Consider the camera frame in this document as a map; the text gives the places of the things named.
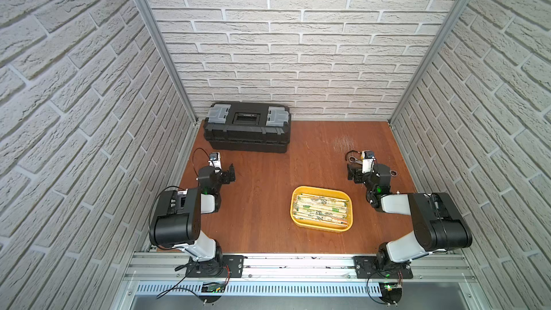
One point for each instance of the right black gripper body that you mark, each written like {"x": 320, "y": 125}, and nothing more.
{"x": 360, "y": 177}

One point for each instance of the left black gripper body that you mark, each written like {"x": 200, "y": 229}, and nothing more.
{"x": 226, "y": 174}

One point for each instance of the yellow plastic storage box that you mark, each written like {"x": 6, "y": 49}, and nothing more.
{"x": 322, "y": 192}

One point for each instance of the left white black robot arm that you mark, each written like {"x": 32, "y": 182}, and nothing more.
{"x": 176, "y": 221}

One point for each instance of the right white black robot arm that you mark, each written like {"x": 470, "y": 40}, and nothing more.
{"x": 437, "y": 224}

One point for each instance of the wrapped chopsticks pile in box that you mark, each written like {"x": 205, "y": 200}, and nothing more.
{"x": 322, "y": 209}

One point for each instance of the silver metal wrench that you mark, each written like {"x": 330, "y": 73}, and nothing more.
{"x": 354, "y": 160}

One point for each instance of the black plastic toolbox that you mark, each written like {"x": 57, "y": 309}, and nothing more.
{"x": 249, "y": 127}

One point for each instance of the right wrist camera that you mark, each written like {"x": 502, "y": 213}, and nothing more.
{"x": 367, "y": 165}

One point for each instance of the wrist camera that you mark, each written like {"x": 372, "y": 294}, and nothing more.
{"x": 367, "y": 165}
{"x": 215, "y": 161}

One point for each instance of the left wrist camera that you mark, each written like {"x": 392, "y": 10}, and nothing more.
{"x": 215, "y": 161}

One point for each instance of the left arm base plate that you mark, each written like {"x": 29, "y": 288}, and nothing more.
{"x": 230, "y": 266}

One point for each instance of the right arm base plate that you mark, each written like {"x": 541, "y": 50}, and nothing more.
{"x": 369, "y": 266}

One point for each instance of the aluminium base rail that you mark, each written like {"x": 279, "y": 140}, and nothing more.
{"x": 296, "y": 275}

